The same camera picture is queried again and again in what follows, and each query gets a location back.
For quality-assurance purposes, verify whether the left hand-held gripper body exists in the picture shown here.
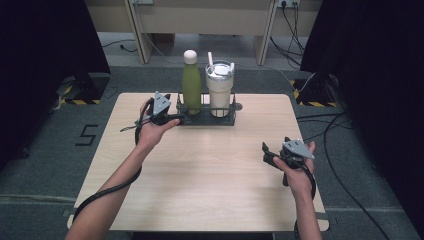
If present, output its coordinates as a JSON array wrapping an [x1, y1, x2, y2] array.
[[148, 91, 175, 127]]

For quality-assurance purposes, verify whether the cream tumbler with straw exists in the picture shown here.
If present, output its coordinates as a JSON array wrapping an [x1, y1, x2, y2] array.
[[204, 51, 236, 119]]

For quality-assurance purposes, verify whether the white wall power socket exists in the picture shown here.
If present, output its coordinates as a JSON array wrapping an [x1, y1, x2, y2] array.
[[276, 0, 301, 9]]

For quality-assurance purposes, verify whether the short black floor cable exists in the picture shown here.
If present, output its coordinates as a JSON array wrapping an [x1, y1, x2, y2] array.
[[101, 38, 139, 54]]

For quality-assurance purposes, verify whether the right hand-held gripper black cable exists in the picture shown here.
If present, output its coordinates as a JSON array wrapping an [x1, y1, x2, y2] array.
[[292, 164, 317, 240]]

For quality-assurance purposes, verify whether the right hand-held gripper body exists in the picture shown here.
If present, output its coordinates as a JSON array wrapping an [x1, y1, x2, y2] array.
[[279, 138, 316, 187]]

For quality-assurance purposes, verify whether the green bottle with white cap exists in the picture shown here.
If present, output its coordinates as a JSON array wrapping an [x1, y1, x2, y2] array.
[[181, 49, 203, 116]]

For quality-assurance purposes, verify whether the black curtain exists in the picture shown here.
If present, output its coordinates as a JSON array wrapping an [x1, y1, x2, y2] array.
[[0, 0, 111, 169], [299, 0, 424, 232]]

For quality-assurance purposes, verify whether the long black floor cable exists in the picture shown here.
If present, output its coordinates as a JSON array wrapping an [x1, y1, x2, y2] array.
[[295, 111, 392, 240]]

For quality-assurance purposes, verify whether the hand-held gripper black cable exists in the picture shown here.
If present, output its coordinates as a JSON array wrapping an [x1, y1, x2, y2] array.
[[71, 99, 156, 223], [292, 164, 317, 240]]

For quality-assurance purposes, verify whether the person's right hand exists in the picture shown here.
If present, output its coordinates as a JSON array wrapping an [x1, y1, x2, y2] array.
[[272, 140, 317, 198]]

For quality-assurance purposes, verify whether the bundle of black hanging cables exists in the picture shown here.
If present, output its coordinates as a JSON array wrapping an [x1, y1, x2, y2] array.
[[268, 2, 306, 70]]

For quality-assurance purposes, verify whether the left hand-held gripper black cable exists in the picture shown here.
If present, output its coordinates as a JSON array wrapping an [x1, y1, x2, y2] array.
[[71, 99, 156, 223]]

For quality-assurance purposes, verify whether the beige wooden desk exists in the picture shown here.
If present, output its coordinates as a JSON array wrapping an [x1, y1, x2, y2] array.
[[83, 0, 323, 66]]

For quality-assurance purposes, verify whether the person's left hand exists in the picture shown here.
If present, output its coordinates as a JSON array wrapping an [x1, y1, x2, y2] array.
[[135, 98, 181, 153]]

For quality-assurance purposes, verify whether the black wire basket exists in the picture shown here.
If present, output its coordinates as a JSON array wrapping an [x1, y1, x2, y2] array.
[[175, 92, 237, 127]]

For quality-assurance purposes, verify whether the stand base with striped tape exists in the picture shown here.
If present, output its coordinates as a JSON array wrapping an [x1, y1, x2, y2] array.
[[289, 73, 340, 109], [57, 73, 111, 106]]

